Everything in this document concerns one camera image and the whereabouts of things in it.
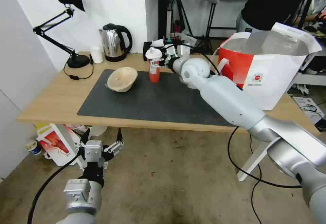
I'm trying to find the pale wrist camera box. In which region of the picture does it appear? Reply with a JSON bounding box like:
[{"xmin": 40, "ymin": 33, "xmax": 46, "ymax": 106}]
[
  {"xmin": 164, "ymin": 44, "xmax": 177, "ymax": 56},
  {"xmin": 84, "ymin": 140, "xmax": 103, "ymax": 163}
]

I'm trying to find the white printed paper box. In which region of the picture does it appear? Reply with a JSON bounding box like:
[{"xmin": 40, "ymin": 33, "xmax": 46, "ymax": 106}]
[{"xmin": 292, "ymin": 95, "xmax": 326, "ymax": 127}]

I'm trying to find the person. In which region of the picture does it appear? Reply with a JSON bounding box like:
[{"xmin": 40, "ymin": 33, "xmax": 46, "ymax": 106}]
[{"xmin": 236, "ymin": 0, "xmax": 317, "ymax": 34}]

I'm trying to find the beige paper bowl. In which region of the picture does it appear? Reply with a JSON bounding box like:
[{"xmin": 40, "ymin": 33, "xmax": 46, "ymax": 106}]
[{"xmin": 106, "ymin": 67, "xmax": 139, "ymax": 93}]

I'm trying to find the white and red takeout bag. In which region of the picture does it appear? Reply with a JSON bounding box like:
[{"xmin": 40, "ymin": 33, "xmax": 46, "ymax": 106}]
[{"xmin": 212, "ymin": 22, "xmax": 323, "ymax": 111}]

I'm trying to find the white plastic bowl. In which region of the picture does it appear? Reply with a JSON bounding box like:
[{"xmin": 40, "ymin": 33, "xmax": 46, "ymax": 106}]
[{"xmin": 87, "ymin": 125, "xmax": 108, "ymax": 137}]

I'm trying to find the red and white carton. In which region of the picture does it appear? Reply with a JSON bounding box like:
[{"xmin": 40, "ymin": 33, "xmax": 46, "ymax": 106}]
[{"xmin": 35, "ymin": 123, "xmax": 88, "ymax": 166}]

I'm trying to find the steel electric kettle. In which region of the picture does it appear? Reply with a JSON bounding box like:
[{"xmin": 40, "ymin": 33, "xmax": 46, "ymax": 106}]
[{"xmin": 98, "ymin": 23, "xmax": 134, "ymax": 62}]

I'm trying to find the black lamp power cord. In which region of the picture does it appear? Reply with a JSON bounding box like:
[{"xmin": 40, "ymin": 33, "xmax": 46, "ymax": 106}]
[{"xmin": 63, "ymin": 53, "xmax": 94, "ymax": 81}]

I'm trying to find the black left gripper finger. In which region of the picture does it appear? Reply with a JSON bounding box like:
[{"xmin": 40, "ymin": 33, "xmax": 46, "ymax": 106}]
[
  {"xmin": 102, "ymin": 127, "xmax": 126, "ymax": 156},
  {"xmin": 79, "ymin": 128, "xmax": 92, "ymax": 149}
]

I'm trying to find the white table leg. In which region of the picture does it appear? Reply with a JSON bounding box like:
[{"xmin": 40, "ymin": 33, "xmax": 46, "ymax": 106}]
[{"xmin": 236, "ymin": 138, "xmax": 276, "ymax": 183}]

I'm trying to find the instant noodle cup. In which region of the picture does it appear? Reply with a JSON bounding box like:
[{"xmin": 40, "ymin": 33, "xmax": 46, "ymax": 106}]
[{"xmin": 24, "ymin": 138, "xmax": 43, "ymax": 156}]

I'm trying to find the red cup with white lid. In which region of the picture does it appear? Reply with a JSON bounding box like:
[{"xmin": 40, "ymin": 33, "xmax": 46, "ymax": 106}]
[{"xmin": 145, "ymin": 47, "xmax": 163, "ymax": 83}]

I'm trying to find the small white jar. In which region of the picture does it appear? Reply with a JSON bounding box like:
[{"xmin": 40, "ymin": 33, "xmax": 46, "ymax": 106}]
[{"xmin": 90, "ymin": 46, "xmax": 104, "ymax": 64}]

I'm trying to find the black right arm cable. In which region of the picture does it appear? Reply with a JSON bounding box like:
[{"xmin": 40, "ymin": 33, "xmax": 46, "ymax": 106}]
[{"xmin": 228, "ymin": 125, "xmax": 304, "ymax": 224}]

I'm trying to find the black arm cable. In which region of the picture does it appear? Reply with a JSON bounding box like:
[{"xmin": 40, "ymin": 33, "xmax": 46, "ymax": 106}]
[
  {"xmin": 26, "ymin": 154, "xmax": 85, "ymax": 224},
  {"xmin": 228, "ymin": 125, "xmax": 304, "ymax": 224}
]

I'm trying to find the black tripod stand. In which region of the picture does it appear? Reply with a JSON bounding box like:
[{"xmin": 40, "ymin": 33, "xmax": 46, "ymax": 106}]
[{"xmin": 167, "ymin": 0, "xmax": 217, "ymax": 54}]

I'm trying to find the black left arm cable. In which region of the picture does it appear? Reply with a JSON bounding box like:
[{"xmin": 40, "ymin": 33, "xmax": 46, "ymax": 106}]
[{"xmin": 26, "ymin": 154, "xmax": 85, "ymax": 224}]

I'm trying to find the dark grey table mat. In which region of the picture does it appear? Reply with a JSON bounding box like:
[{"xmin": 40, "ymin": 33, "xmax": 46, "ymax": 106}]
[{"xmin": 77, "ymin": 69, "xmax": 246, "ymax": 128}]

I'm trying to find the clear plastic bag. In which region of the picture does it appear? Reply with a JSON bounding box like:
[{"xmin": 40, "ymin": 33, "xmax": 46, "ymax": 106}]
[{"xmin": 178, "ymin": 29, "xmax": 197, "ymax": 54}]

